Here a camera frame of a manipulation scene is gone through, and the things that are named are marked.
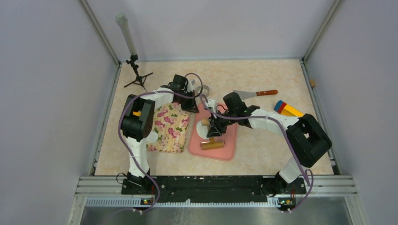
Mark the floral rectangular tray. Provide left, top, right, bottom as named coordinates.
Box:
left=146, top=103, right=190, bottom=153

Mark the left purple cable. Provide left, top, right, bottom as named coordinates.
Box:
left=118, top=72, right=205, bottom=215

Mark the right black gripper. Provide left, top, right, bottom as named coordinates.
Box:
left=207, top=110, right=237, bottom=138

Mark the black tripod with tube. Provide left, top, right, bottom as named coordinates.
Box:
left=115, top=12, right=153, bottom=91

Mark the wooden rolling pin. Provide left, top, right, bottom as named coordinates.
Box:
left=200, top=119, right=225, bottom=150

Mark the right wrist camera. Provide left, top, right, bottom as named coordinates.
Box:
left=205, top=99, right=217, bottom=115

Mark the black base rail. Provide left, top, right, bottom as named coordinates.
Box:
left=121, top=175, right=306, bottom=203

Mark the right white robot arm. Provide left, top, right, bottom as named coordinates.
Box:
left=199, top=92, right=332, bottom=193

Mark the colourful toy block stack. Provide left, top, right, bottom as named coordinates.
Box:
left=274, top=100, right=304, bottom=117

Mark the small cork piece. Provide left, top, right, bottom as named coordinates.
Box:
left=309, top=79, right=316, bottom=88

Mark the round metal cutter ring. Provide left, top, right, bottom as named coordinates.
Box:
left=196, top=85, right=210, bottom=98

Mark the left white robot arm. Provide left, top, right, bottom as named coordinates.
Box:
left=118, top=75, right=203, bottom=194

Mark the pink silicone mat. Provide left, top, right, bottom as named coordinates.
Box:
left=188, top=104, right=237, bottom=161

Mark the white dough ball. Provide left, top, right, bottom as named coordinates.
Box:
left=196, top=120, right=209, bottom=139

